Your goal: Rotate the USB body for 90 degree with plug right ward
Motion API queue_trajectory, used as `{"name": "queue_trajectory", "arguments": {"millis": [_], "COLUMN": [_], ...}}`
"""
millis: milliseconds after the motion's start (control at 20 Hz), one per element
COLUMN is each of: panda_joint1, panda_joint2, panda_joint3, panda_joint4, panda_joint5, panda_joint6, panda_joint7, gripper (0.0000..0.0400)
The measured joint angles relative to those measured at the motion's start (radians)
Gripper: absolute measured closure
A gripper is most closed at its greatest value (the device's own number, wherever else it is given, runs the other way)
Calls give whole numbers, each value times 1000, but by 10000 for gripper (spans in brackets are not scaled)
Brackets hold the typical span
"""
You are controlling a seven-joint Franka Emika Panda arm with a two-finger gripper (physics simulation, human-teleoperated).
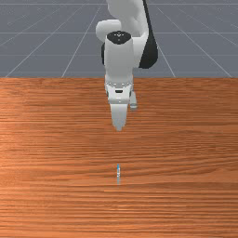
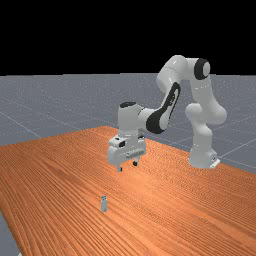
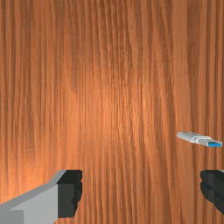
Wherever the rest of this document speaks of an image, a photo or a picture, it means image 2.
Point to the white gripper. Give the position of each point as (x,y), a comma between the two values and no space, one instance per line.
(125,152)

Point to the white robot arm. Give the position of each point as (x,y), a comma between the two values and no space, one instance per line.
(201,100)

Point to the grey USB stick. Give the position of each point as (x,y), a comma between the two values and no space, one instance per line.
(104,205)

